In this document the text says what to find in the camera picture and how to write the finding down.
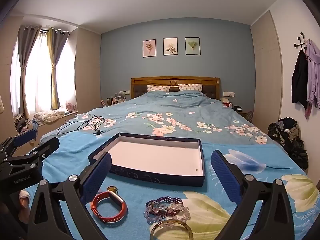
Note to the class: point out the group of cosmetics bottles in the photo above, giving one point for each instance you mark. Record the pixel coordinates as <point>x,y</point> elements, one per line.
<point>113,100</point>

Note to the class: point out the red box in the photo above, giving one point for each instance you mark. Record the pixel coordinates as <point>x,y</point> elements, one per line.
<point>225,102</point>

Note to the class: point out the framed white flower picture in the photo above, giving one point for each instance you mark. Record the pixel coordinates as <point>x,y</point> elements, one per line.
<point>170,46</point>

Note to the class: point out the small pink fan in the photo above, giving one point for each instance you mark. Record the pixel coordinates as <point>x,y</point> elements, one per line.
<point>70,107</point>

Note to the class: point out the heap of colourful clothes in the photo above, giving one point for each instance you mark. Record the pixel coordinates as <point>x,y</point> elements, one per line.
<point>22,123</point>

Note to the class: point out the pile of dark clothes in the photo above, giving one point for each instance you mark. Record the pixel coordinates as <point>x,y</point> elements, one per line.
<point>290,140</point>

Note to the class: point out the framed green leaf picture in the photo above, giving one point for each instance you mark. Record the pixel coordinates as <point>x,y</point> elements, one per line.
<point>192,45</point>

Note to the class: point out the beige tall wardrobe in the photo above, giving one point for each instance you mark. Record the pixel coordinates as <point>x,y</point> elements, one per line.
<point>266,75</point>

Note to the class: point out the dark blue shallow box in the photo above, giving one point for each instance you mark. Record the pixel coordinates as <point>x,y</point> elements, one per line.
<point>155,155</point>

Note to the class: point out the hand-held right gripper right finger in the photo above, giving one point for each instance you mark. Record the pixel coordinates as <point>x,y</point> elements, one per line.
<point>225,177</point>

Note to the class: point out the black wall coat rack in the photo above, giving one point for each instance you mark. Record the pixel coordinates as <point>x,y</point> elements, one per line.
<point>301,43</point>

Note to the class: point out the white wall outlet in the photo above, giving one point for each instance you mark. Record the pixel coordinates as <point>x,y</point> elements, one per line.
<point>228,94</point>
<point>125,91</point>

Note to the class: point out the yellow and grey curtain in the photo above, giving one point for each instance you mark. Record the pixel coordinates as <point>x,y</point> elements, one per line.
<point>56,55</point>

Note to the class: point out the blue floral duvet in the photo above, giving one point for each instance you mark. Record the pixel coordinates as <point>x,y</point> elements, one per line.
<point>175,105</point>

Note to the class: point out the framed pink flower picture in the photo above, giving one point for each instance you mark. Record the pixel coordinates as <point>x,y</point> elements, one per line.
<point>149,48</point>

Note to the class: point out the person's left hand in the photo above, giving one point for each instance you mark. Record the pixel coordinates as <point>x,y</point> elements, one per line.
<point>24,200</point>

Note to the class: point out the light blue flower blanket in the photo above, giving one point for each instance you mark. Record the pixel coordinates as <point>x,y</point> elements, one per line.
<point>140,187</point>

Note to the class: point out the crumpled white bedding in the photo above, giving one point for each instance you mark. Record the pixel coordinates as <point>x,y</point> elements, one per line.
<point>50,117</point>

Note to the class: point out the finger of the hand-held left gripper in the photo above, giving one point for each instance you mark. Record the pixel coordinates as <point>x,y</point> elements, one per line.
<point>25,135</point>
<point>47,146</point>

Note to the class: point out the white sheer curtain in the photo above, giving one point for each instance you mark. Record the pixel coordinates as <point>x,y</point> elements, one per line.
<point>37,80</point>

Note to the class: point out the orange smart watch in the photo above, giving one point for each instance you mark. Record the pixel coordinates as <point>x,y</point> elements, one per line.
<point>93,203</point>

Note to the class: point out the small black box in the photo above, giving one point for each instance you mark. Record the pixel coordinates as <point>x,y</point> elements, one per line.
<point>238,108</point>

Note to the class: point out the beige window side cabinet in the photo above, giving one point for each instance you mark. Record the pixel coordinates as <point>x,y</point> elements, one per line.
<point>87,75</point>

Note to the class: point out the amber bangle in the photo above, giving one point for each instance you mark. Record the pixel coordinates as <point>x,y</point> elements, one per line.
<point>153,230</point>

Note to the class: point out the wooden headboard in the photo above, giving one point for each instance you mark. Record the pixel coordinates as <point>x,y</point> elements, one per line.
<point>175,80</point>

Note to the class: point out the patterned pillow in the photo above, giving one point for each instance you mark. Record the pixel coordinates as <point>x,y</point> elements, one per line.
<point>190,87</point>
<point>157,88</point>

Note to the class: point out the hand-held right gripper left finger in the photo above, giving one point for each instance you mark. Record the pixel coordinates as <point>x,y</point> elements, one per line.
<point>97,177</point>

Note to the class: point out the purple jacket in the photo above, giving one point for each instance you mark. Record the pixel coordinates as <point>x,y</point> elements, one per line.
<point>313,75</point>

